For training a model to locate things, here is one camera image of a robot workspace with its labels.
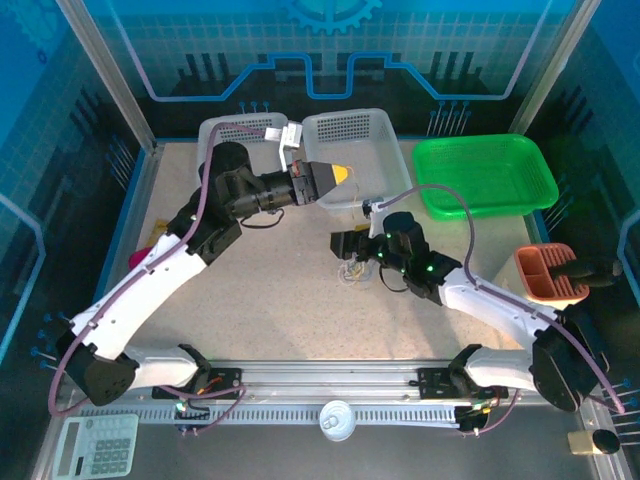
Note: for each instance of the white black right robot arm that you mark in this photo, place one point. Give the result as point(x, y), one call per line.
point(500, 305)

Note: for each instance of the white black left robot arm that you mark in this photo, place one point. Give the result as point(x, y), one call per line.
point(150, 280)

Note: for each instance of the white perforated plastic basket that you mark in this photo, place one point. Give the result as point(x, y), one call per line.
point(250, 125)
point(370, 160)

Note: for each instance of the green plastic basket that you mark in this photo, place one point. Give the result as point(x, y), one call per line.
point(480, 170)

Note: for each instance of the orange white utensil holder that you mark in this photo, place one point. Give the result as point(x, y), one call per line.
point(530, 270)

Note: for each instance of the pink bowl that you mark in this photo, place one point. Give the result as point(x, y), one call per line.
point(140, 257)

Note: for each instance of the silver tin can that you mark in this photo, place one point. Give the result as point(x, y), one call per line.
point(338, 421)

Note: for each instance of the wooden block with black cylinder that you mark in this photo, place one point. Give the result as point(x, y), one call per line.
point(582, 442)

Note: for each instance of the white calculator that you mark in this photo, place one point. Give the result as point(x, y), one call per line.
point(100, 445)

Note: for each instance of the aluminium mounting rail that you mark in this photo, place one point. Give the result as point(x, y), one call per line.
point(325, 372)

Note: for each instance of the aluminium frame post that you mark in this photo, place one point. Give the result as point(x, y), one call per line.
point(560, 65)
point(106, 65)

